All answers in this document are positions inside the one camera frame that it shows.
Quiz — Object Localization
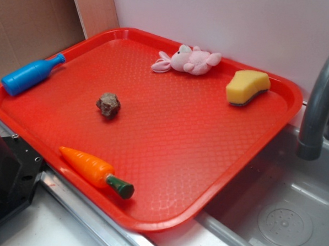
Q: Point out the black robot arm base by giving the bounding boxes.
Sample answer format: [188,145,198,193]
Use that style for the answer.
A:
[0,135,44,225]

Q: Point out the brown rock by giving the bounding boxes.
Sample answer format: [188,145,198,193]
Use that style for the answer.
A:
[96,92,121,119]

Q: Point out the red plastic tray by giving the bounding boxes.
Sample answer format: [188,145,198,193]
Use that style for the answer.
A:
[0,28,303,232]

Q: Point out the pink plush bunny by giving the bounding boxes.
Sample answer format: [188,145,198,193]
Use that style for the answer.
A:
[152,45,222,76]

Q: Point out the orange plastic toy carrot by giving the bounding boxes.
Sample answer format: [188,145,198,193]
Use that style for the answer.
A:
[59,146,134,199]

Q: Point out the yellow sponge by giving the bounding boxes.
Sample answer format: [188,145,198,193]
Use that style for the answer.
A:
[226,70,271,106]

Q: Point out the grey toy sink basin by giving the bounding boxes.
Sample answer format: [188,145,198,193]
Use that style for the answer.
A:
[197,126,329,246]

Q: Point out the grey toy faucet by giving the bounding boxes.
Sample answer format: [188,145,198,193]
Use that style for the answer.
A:
[296,57,329,161]

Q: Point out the blue plastic toy bottle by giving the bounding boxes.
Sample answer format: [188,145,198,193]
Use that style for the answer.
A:
[1,53,66,96]

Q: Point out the brown cardboard panel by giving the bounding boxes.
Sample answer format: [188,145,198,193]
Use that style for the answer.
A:
[0,0,119,79]

